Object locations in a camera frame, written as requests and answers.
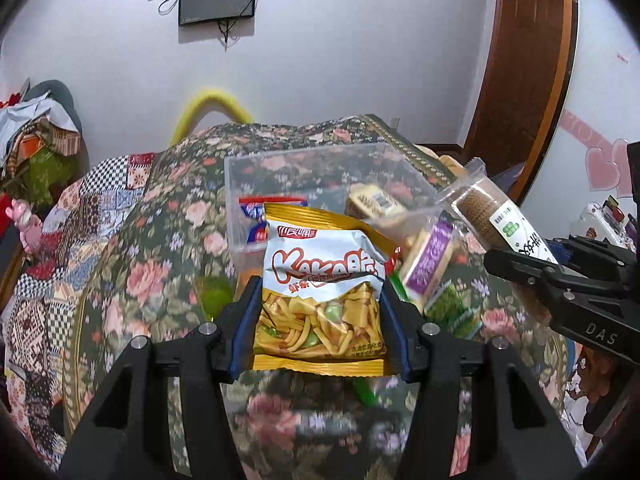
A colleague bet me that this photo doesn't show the green snack packet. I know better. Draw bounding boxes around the green snack packet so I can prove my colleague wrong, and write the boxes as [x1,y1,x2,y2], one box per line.
[425,282,485,347]

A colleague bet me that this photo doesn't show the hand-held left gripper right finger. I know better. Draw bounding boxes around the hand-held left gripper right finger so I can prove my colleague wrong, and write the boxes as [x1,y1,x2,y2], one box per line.
[380,284,583,480]

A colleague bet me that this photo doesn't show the pile of clothes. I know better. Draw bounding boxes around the pile of clothes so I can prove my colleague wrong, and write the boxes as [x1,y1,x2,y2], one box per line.
[0,79,83,207]

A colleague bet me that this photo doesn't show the pale yellow pillow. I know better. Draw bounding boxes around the pale yellow pillow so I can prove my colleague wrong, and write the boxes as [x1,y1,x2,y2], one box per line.
[439,154,470,177]

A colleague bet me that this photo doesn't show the yellow foam tube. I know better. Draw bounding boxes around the yellow foam tube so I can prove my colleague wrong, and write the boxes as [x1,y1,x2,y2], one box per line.
[171,87,254,144]

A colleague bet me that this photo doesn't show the brown wooden door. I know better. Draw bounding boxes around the brown wooden door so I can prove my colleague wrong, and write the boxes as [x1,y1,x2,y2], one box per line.
[462,0,577,203]

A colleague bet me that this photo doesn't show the clear round biscuit tube packet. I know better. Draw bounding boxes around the clear round biscuit tube packet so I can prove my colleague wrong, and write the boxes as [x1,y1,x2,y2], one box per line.
[434,157,559,266]

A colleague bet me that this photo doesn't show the floral blanket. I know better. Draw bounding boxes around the floral blanket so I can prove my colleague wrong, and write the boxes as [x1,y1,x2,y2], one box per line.
[65,114,576,480]

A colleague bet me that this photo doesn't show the purple wafer packet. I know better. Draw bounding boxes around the purple wafer packet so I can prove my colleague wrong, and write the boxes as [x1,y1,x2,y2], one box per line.
[399,219,457,312]

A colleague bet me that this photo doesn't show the yellow chip packet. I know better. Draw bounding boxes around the yellow chip packet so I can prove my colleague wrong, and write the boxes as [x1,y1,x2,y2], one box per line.
[251,201,396,378]

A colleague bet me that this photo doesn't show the grey chair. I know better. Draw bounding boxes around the grey chair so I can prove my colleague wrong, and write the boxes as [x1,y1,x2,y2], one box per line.
[24,79,84,133]

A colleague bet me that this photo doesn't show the patchwork quilt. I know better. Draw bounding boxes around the patchwork quilt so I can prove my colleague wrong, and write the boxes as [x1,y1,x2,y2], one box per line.
[0,152,163,466]

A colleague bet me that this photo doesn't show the pink plush toy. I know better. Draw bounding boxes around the pink plush toy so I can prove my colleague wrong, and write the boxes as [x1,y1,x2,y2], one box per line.
[10,198,45,252]

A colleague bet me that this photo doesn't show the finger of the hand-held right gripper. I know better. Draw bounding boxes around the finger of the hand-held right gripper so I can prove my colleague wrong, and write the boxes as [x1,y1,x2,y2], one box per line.
[546,234,640,275]
[483,248,572,287]

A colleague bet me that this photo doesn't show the red and blue snack packet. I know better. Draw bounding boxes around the red and blue snack packet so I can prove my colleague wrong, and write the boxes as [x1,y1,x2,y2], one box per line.
[238,196,309,250]

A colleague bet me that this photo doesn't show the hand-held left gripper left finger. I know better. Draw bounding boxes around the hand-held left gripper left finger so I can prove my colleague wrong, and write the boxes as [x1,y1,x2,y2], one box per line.
[60,276,263,480]

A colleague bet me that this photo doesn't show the green jelly cup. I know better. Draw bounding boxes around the green jelly cup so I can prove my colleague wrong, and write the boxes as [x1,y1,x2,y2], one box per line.
[199,275,234,322]

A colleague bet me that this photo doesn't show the clear plastic box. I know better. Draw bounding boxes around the clear plastic box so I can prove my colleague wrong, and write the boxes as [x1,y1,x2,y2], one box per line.
[223,142,446,256]

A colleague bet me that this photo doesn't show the black monitor cable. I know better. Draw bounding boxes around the black monitor cable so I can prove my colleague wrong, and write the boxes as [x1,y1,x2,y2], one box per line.
[218,19,242,50]

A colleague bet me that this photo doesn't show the pink heart wall stickers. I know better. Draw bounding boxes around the pink heart wall stickers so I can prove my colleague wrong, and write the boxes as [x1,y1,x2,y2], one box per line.
[560,109,632,202]

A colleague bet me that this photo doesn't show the beige pastry packet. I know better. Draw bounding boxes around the beige pastry packet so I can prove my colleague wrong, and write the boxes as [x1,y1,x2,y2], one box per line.
[346,183,407,221]

